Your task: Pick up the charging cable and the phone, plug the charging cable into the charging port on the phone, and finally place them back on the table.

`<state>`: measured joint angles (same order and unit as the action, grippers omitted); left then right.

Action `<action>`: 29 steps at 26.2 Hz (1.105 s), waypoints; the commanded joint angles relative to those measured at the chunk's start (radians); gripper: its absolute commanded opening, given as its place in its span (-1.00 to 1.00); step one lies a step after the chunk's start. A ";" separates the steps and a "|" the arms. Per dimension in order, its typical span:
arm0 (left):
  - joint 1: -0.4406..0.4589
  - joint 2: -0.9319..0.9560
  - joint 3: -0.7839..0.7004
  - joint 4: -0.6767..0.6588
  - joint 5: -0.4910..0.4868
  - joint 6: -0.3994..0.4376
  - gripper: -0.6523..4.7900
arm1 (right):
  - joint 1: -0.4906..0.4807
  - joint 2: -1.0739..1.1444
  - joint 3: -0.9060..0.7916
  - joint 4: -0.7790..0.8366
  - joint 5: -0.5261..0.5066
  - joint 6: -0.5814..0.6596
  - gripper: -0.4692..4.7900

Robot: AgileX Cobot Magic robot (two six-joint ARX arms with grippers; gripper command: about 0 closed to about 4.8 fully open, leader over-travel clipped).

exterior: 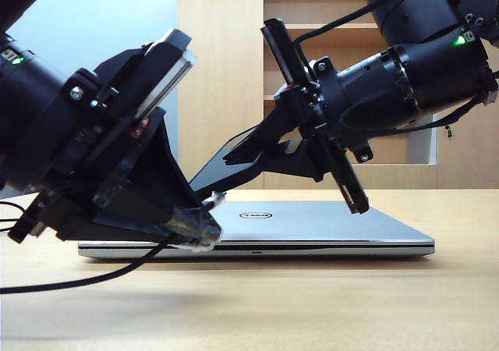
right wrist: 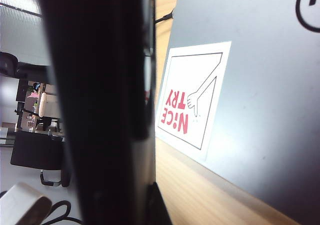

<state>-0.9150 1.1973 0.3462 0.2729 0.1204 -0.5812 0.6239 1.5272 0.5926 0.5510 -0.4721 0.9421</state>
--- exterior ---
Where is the black braided charging cable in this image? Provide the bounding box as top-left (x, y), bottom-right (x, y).
top-left (0, 190), bottom-right (228, 294)

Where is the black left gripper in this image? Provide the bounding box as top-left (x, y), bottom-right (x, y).
top-left (7, 42), bottom-right (223, 253)

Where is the silver Dell laptop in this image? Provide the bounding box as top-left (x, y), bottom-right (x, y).
top-left (76, 200), bottom-right (436, 259)

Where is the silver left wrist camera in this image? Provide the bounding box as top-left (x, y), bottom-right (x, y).
top-left (134, 29), bottom-right (196, 122)

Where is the black smartphone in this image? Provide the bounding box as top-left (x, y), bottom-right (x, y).
top-left (189, 126), bottom-right (309, 194)

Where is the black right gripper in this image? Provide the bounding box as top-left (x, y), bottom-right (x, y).
top-left (223, 17), bottom-right (372, 215)

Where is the light wooden cabinet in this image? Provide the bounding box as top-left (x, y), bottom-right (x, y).
top-left (175, 0), bottom-right (499, 191)

